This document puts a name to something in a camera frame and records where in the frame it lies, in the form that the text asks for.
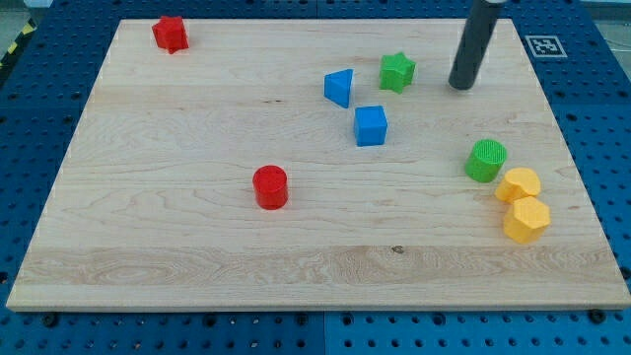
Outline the blue triangle block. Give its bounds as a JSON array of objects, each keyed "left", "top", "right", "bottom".
[{"left": 323, "top": 69, "right": 354, "bottom": 108}]

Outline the green star block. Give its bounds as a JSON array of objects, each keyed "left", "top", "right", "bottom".
[{"left": 379, "top": 52, "right": 416, "bottom": 94}]

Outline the red star block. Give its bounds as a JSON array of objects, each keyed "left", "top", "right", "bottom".
[{"left": 152, "top": 16, "right": 189, "bottom": 54}]

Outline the red cylinder block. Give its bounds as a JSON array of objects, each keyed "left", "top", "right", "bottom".
[{"left": 252, "top": 165, "right": 289, "bottom": 210}]

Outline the blue cube block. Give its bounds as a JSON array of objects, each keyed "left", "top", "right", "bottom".
[{"left": 354, "top": 106, "right": 387, "bottom": 147}]

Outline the light wooden board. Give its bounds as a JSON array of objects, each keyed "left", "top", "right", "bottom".
[{"left": 7, "top": 20, "right": 630, "bottom": 312}]

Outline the green cylinder block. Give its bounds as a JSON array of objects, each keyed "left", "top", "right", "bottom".
[{"left": 464, "top": 139, "right": 508, "bottom": 182}]

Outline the yellow heart block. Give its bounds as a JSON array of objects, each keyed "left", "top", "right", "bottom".
[{"left": 494, "top": 168, "right": 541, "bottom": 203}]

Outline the yellow hexagon block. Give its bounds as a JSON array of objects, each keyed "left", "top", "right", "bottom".
[{"left": 503, "top": 196, "right": 551, "bottom": 244}]

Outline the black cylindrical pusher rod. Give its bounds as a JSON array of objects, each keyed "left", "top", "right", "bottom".
[{"left": 448, "top": 0, "right": 506, "bottom": 91}]

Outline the white fiducial marker tag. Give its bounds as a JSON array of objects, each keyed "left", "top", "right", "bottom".
[{"left": 526, "top": 35, "right": 567, "bottom": 59}]

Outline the yellow black hazard tape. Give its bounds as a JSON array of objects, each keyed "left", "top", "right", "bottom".
[{"left": 1, "top": 18, "right": 37, "bottom": 73}]

